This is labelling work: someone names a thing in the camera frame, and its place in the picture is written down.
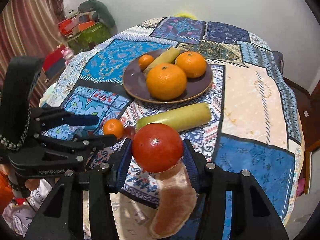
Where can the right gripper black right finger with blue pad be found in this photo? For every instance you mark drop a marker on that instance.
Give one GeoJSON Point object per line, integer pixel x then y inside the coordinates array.
{"type": "Point", "coordinates": [253, 215]}

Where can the striped red curtain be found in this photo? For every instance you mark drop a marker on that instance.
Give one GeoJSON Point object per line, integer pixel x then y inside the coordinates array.
{"type": "Point", "coordinates": [30, 28]}

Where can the orange mandarin on plate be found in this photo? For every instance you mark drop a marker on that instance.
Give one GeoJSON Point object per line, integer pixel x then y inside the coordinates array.
{"type": "Point", "coordinates": [192, 63]}

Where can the dark purple round plate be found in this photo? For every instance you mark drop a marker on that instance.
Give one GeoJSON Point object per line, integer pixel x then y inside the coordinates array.
{"type": "Point", "coordinates": [134, 83]}

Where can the dark blue chair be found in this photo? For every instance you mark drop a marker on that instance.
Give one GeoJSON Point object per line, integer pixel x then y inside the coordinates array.
{"type": "Point", "coordinates": [279, 60]}

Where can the red box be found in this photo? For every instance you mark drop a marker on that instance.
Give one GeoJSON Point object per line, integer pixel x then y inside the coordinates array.
{"type": "Point", "coordinates": [53, 57]}

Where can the pink toy figure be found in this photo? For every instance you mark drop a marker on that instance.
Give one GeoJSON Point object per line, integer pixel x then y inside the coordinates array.
{"type": "Point", "coordinates": [68, 54]}

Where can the small orange kumquat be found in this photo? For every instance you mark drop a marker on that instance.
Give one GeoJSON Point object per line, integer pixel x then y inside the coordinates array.
{"type": "Point", "coordinates": [115, 127]}
{"type": "Point", "coordinates": [144, 61]}

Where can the large orange mandarin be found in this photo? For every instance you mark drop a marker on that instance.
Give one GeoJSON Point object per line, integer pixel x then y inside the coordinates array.
{"type": "Point", "coordinates": [166, 81]}

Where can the blue patchwork tablecloth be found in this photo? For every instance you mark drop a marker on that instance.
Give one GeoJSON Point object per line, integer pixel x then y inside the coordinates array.
{"type": "Point", "coordinates": [254, 117]}

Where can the yellow chair back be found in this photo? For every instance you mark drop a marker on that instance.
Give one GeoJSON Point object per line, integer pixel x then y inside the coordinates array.
{"type": "Point", "coordinates": [186, 15]}

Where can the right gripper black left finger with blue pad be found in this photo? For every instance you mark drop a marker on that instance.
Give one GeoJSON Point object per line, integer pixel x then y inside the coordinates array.
{"type": "Point", "coordinates": [61, 214]}

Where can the green storage box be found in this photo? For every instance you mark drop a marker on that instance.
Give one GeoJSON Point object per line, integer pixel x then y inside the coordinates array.
{"type": "Point", "coordinates": [88, 38]}

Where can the red tomato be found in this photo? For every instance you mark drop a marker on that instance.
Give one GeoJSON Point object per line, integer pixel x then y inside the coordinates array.
{"type": "Point", "coordinates": [157, 148]}

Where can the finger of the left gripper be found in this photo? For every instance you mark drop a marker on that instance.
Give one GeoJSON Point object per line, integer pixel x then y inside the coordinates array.
{"type": "Point", "coordinates": [51, 117]}
{"type": "Point", "coordinates": [79, 144]}

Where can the grey-green rolled cushion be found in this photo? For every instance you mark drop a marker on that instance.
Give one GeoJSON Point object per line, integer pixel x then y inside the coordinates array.
{"type": "Point", "coordinates": [101, 10]}

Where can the small orange kumquat on cloth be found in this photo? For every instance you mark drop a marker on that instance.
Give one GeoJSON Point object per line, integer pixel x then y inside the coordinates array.
{"type": "Point", "coordinates": [115, 127]}

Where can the dark red grape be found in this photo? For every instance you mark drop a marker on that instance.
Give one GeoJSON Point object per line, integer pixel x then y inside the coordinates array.
{"type": "Point", "coordinates": [129, 132]}

